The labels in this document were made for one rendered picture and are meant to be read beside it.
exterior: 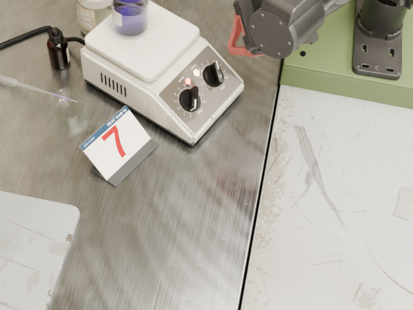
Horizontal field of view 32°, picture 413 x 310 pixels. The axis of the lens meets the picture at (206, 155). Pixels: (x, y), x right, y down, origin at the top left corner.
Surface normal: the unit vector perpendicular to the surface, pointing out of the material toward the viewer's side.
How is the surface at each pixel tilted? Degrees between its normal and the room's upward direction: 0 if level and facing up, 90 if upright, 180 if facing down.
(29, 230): 0
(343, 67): 0
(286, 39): 88
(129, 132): 40
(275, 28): 88
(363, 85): 90
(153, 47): 0
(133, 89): 90
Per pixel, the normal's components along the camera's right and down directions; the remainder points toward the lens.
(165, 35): 0.06, -0.57
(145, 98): -0.58, 0.65
